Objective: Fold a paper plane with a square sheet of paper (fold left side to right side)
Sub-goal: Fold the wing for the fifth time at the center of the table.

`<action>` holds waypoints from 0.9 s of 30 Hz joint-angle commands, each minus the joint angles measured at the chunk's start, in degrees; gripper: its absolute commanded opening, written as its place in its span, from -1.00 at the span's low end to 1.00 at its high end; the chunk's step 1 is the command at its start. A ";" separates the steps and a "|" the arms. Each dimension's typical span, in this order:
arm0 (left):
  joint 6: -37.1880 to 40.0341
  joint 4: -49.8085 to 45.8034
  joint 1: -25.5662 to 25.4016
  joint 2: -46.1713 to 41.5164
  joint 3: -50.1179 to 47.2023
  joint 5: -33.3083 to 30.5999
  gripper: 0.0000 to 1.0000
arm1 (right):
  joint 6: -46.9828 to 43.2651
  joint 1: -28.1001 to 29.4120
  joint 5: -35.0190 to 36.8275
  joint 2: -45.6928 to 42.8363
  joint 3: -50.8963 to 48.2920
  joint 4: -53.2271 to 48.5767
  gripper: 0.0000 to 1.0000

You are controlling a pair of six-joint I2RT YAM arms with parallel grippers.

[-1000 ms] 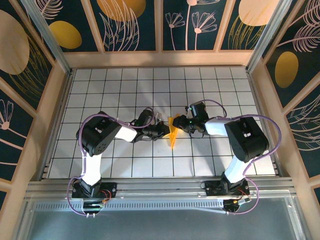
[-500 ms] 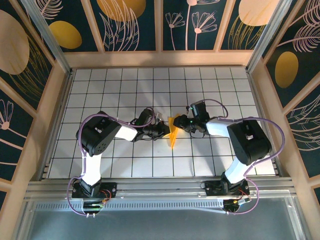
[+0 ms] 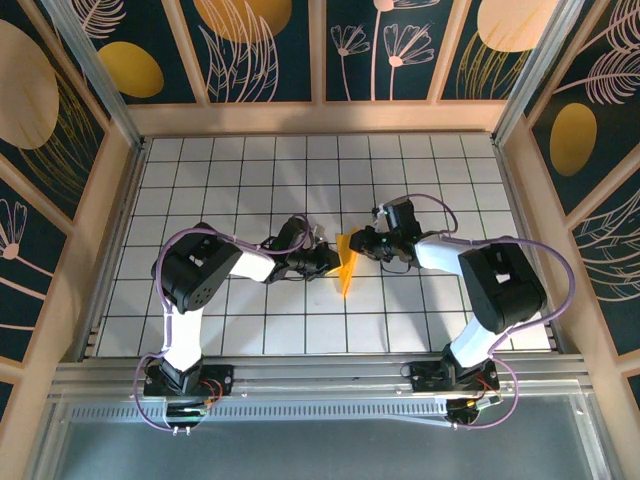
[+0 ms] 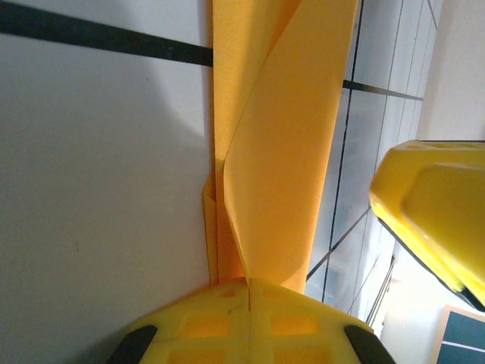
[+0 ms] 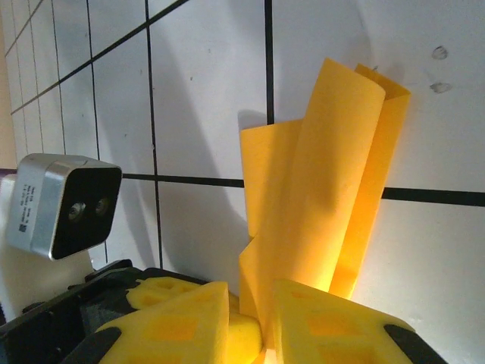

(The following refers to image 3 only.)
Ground orange cloth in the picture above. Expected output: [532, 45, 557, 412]
[333, 226, 362, 300]

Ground long aluminium mounting beam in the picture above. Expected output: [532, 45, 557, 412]
[52, 353, 591, 399]

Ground grey metal platform panel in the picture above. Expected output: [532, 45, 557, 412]
[29, 397, 619, 480]

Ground aluminium side rail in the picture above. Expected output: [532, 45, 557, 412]
[492, 132, 571, 357]
[74, 137, 149, 361]

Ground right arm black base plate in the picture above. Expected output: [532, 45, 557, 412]
[408, 359, 501, 394]

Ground white slotted cable duct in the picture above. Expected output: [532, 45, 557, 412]
[67, 397, 451, 422]

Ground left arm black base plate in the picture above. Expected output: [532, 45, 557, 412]
[143, 363, 236, 400]

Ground aluminium corner post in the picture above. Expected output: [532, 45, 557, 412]
[39, 0, 147, 151]
[492, 0, 586, 146]

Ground black electronics board with wires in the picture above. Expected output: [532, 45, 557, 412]
[164, 398, 215, 422]
[446, 396, 503, 422]

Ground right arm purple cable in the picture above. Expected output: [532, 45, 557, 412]
[379, 193, 576, 432]

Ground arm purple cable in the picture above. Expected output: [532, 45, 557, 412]
[132, 213, 314, 434]
[379, 193, 576, 432]

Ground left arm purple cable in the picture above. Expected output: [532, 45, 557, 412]
[132, 213, 314, 434]

